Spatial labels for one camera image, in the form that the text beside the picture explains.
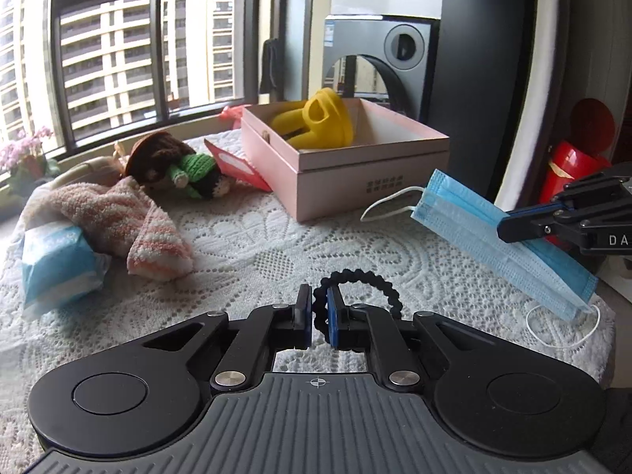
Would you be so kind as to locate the blue face mask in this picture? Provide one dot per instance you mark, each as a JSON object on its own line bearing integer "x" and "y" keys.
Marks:
{"x": 459, "y": 222}

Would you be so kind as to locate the red canister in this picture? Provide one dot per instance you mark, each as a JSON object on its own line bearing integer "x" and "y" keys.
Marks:
{"x": 577, "y": 158}

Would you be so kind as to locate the pink striped towel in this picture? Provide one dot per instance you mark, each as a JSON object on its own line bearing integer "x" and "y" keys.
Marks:
{"x": 143, "y": 227}

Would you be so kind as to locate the yellow plush toy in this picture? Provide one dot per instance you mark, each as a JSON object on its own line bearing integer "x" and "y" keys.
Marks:
{"x": 326, "y": 118}

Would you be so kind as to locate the pink cardboard box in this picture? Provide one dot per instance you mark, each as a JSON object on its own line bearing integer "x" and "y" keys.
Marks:
{"x": 335, "y": 180}

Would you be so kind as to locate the dark hanging towel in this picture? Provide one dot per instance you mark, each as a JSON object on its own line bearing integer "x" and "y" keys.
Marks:
{"x": 270, "y": 66}

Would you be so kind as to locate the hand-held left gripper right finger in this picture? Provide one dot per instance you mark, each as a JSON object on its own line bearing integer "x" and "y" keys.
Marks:
{"x": 332, "y": 317}

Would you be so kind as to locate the white lace tablecloth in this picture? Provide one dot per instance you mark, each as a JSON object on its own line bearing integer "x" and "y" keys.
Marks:
{"x": 256, "y": 256}

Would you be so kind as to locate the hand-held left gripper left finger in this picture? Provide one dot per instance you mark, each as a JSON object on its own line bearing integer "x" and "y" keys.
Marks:
{"x": 306, "y": 317}

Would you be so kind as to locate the potted pink orchid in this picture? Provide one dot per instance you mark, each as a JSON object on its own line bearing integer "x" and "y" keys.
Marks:
{"x": 29, "y": 158}

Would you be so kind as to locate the grey washing machine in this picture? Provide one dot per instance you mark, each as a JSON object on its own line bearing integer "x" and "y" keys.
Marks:
{"x": 410, "y": 44}

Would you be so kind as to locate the frosted glass door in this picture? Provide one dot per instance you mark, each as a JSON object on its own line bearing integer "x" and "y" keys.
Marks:
{"x": 296, "y": 34}

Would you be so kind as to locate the beige cap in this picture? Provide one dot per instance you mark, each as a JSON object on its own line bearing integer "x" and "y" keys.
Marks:
{"x": 84, "y": 170}

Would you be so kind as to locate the pink plastic bag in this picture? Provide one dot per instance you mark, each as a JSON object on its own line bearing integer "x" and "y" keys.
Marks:
{"x": 232, "y": 113}

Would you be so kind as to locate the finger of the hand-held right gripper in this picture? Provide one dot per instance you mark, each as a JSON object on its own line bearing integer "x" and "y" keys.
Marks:
{"x": 533, "y": 229}
{"x": 535, "y": 209}

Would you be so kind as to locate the red envelope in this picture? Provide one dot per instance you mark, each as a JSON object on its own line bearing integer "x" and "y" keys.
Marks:
{"x": 237, "y": 165}

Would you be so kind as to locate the blue tissue packet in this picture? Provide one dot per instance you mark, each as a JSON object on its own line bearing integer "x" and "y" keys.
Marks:
{"x": 54, "y": 261}

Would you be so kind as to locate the crochet doll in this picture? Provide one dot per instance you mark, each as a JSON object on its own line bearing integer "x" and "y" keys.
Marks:
{"x": 158, "y": 158}

